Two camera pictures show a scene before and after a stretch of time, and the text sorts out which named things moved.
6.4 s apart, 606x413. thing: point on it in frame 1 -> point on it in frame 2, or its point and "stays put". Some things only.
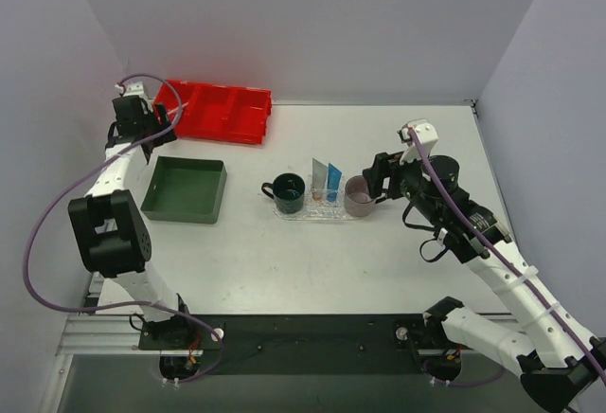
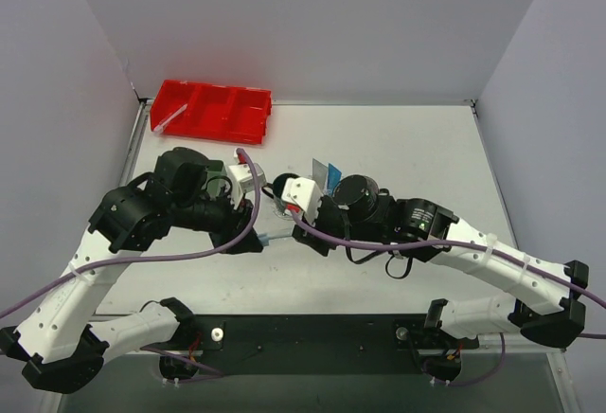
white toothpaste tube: x=319 y=172 stays put
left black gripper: x=154 y=122 -> x=239 y=225
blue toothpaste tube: x=333 y=182 stays put
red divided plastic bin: x=216 y=112 stays put
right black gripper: x=384 y=174 -> x=320 y=223
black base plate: x=300 y=345 stays put
